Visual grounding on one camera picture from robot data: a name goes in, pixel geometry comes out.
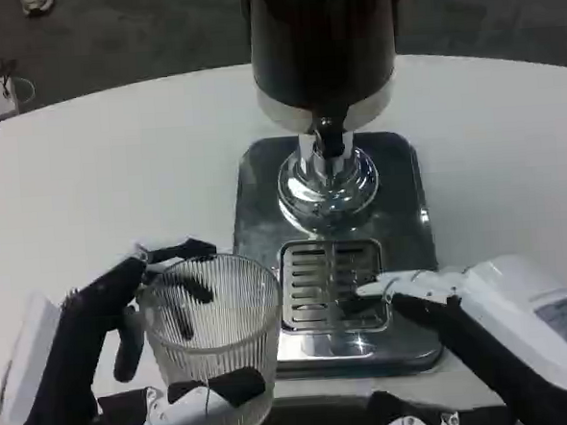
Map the black drink dispenser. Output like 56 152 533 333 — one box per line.
239 0 418 239

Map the clear ribbed glass cup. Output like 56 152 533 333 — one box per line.
135 249 290 425

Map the steel drip tray grid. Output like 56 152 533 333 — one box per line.
276 235 394 338

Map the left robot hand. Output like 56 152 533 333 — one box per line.
0 231 271 425

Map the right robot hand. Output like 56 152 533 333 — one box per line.
353 251 567 425

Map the black dispenser tap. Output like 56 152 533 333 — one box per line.
311 115 348 160

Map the small white round object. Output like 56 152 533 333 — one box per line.
19 0 56 18

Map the steel drip tray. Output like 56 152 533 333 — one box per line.
225 127 446 385

